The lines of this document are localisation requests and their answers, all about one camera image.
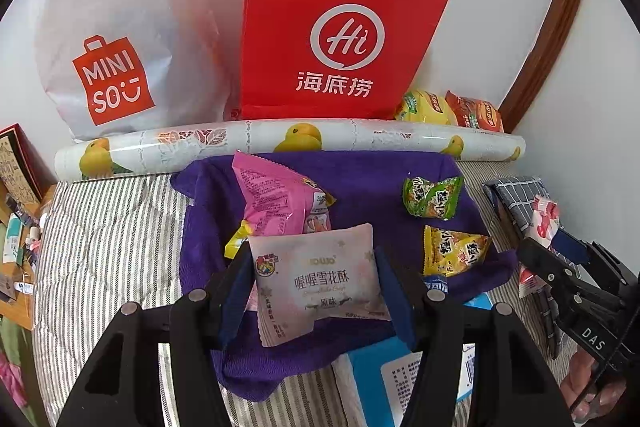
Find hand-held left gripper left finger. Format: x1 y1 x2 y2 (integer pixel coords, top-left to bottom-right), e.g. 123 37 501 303
55 243 256 427

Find dark red framed box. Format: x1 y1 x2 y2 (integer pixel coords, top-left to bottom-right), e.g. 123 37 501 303
0 123 45 205

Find striped tablecloth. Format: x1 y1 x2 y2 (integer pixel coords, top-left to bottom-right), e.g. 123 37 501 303
32 159 576 427

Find purple towel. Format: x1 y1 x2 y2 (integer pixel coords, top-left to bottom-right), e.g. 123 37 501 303
170 152 518 403

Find floral bedsheet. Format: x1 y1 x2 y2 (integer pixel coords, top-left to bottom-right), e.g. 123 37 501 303
0 314 38 427

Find brown wooden frame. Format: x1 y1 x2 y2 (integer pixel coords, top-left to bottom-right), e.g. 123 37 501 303
497 0 591 135

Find blue snack packet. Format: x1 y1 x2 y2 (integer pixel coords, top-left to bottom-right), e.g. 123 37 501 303
422 275 451 294

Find yellow snack packet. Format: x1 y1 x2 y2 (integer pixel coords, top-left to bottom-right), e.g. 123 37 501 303
422 225 493 278

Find yellow chip bag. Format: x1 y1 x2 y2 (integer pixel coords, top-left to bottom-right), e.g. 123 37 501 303
395 88 453 125

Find white green tube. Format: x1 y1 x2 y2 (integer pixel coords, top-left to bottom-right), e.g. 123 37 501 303
0 214 26 264

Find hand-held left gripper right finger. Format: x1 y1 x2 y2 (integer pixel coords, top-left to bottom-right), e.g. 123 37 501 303
375 246 576 427

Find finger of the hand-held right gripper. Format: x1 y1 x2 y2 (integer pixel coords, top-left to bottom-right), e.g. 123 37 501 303
552 230 639 294
517 238 622 324

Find strawberry print snack packet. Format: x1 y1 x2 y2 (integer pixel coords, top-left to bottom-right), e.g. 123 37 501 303
517 194 561 299

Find green snack packet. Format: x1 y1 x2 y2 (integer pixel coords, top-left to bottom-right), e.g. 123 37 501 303
402 175 463 221

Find pale pink pastry packet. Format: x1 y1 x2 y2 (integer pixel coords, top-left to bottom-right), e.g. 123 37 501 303
247 223 392 348

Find lemon print paper roll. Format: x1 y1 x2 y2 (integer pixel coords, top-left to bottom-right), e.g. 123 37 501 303
54 118 528 182

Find red orange chip bag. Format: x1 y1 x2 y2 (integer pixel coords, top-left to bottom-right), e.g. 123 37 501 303
444 90 505 134

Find grey checked cloth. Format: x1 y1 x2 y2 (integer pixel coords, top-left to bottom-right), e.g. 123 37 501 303
482 176 576 360

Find person's right hand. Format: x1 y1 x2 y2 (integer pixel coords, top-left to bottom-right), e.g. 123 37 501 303
560 347 633 425

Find blue tissue box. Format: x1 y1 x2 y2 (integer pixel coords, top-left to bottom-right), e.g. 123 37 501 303
332 292 493 427

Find wooden side table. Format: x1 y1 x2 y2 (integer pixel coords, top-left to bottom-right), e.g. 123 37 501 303
0 184 58 333

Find pink snack packet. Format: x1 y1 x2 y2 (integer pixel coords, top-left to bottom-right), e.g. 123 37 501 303
223 151 337 260

